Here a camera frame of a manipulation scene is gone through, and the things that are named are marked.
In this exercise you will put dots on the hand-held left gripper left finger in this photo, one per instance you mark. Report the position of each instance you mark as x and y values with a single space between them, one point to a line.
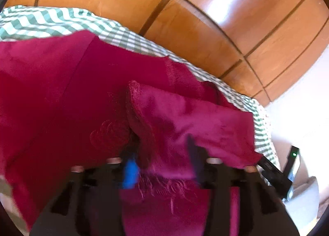
131 171

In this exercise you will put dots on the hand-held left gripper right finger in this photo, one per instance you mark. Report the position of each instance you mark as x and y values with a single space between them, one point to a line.
196 160

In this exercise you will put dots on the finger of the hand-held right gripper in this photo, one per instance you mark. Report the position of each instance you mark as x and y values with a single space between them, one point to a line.
273 173

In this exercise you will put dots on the maroon fleece garment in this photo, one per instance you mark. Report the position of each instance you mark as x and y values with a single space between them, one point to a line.
77 91

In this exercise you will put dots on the white cloth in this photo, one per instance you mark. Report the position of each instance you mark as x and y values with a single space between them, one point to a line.
303 200

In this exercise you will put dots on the floral bedspread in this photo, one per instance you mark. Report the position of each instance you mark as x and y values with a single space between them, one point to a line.
264 120

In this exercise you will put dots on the green white checkered bedsheet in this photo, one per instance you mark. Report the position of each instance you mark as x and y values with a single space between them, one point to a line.
123 36

